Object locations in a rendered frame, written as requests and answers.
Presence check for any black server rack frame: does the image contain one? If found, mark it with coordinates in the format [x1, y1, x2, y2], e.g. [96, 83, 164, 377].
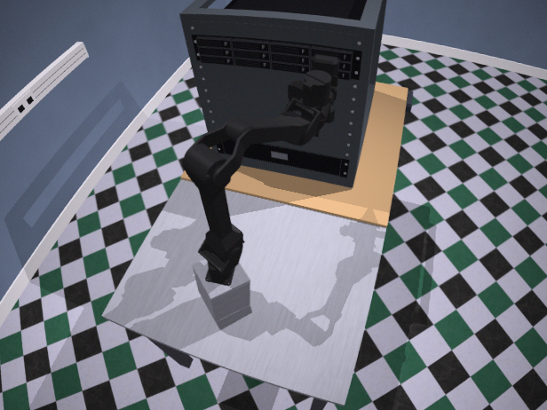
[179, 0, 386, 188]

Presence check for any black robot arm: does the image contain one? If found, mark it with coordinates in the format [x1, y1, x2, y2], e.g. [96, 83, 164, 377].
[182, 70, 331, 286]

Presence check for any tan flat board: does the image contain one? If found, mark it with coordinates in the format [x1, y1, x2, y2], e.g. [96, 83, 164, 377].
[225, 82, 408, 228]

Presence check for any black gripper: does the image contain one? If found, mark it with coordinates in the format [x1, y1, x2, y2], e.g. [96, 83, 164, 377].
[312, 54, 339, 123]

